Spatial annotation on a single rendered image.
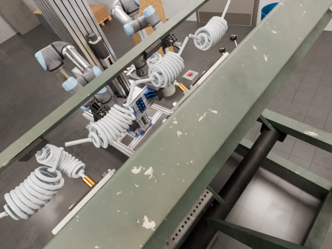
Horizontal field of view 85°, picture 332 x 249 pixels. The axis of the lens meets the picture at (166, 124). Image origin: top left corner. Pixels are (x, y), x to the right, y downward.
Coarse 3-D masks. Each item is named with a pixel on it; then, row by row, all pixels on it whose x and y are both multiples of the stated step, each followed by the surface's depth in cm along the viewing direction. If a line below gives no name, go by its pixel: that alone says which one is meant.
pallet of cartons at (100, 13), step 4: (88, 4) 593; (92, 8) 558; (96, 8) 549; (100, 8) 540; (104, 8) 548; (92, 12) 537; (96, 12) 536; (100, 12) 544; (104, 12) 552; (96, 16) 541; (100, 16) 549; (104, 16) 557; (108, 16) 564; (100, 20) 555; (104, 20) 559; (100, 24) 568; (104, 24) 564
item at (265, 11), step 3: (270, 3) 299; (273, 3) 298; (276, 3) 297; (264, 6) 298; (267, 6) 300; (270, 6) 301; (273, 6) 301; (261, 9) 295; (264, 9) 301; (267, 9) 304; (270, 9) 304; (261, 12) 290; (264, 12) 305; (267, 12) 307; (261, 15) 294; (264, 15) 286; (261, 18) 297
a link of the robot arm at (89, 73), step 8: (56, 48) 120; (64, 48) 119; (72, 48) 120; (64, 56) 122; (72, 56) 116; (80, 56) 116; (80, 64) 111; (88, 64) 112; (88, 72) 107; (96, 72) 108; (88, 80) 106
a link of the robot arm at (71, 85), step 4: (68, 80) 94; (72, 80) 95; (76, 80) 98; (64, 84) 94; (68, 84) 94; (72, 84) 95; (76, 84) 96; (80, 84) 98; (68, 88) 95; (72, 88) 95; (76, 88) 96; (80, 88) 97; (72, 92) 96; (76, 92) 96
